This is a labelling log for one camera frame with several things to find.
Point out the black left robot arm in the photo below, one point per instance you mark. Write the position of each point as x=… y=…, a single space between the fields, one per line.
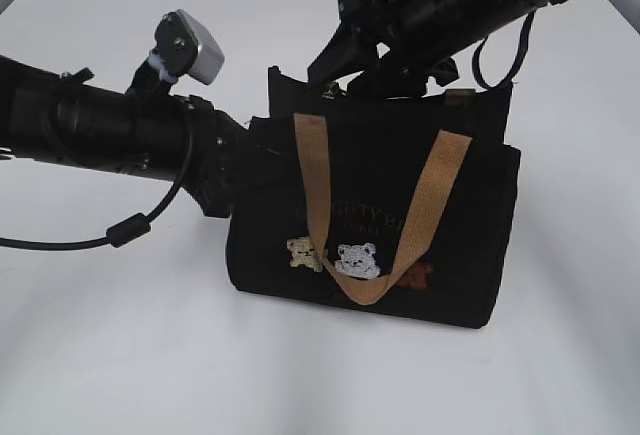
x=147 y=132

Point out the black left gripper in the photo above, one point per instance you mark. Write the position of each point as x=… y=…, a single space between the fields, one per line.
x=218 y=173

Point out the grey wrist camera on left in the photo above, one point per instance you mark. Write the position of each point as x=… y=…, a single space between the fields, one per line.
x=183 y=47

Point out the black canvas bear tote bag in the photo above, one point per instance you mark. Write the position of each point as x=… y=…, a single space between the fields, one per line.
x=401 y=207

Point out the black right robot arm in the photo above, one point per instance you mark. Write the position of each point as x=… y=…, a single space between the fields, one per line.
x=433 y=30

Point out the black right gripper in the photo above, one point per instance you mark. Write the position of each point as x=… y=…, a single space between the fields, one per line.
x=353 y=49

